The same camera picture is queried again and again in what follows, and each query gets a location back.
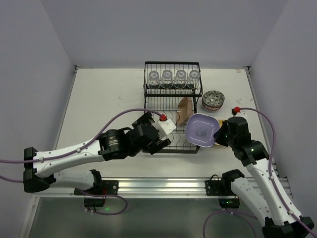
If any yellow square panda plate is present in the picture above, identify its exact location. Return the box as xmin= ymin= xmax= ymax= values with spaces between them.
xmin=213 ymin=119 xmax=231 ymax=148

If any purple square plate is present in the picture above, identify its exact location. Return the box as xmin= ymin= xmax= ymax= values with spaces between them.
xmin=185 ymin=113 xmax=220 ymax=148

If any black white leaf bowl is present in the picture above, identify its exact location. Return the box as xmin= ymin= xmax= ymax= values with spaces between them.
xmin=202 ymin=90 xmax=225 ymax=107

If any brown square plate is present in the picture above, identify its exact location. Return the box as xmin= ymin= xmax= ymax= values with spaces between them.
xmin=176 ymin=97 xmax=193 ymax=126

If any clear drinking glass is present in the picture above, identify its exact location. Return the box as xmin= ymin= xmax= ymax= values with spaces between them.
xmin=160 ymin=69 xmax=173 ymax=89
xmin=173 ymin=69 xmax=186 ymax=89
xmin=187 ymin=70 xmax=200 ymax=89
xmin=147 ymin=70 xmax=160 ymax=89

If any blue patterned bowl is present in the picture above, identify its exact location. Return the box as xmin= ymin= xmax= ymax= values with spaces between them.
xmin=202 ymin=102 xmax=222 ymax=112

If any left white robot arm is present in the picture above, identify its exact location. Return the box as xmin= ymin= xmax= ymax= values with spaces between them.
xmin=23 ymin=111 xmax=176 ymax=195

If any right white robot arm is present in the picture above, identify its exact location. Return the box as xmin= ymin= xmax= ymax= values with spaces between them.
xmin=214 ymin=117 xmax=315 ymax=238

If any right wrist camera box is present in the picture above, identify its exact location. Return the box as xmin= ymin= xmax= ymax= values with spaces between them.
xmin=231 ymin=107 xmax=248 ymax=120

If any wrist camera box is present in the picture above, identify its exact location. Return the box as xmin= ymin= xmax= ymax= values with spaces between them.
xmin=231 ymin=107 xmax=248 ymax=120
xmin=153 ymin=119 xmax=176 ymax=139

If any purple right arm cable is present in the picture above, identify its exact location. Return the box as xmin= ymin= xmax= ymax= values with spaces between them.
xmin=203 ymin=106 xmax=317 ymax=238

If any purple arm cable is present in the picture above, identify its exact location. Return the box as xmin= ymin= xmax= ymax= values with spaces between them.
xmin=0 ymin=108 xmax=167 ymax=215
xmin=203 ymin=106 xmax=317 ymax=238

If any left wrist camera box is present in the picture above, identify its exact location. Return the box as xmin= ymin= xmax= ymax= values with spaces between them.
xmin=153 ymin=119 xmax=176 ymax=139

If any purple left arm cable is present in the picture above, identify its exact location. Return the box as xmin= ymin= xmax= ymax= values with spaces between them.
xmin=0 ymin=108 xmax=167 ymax=215

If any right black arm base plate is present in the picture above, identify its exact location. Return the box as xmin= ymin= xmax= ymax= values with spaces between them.
xmin=205 ymin=175 xmax=231 ymax=196

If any black wire dish rack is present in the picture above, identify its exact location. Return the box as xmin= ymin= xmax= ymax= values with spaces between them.
xmin=143 ymin=61 xmax=203 ymax=154

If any aluminium mounting rail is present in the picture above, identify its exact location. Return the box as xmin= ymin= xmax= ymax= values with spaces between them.
xmin=32 ymin=177 xmax=293 ymax=199

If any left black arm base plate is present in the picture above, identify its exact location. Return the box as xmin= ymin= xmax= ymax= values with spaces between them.
xmin=74 ymin=180 xmax=119 ymax=195

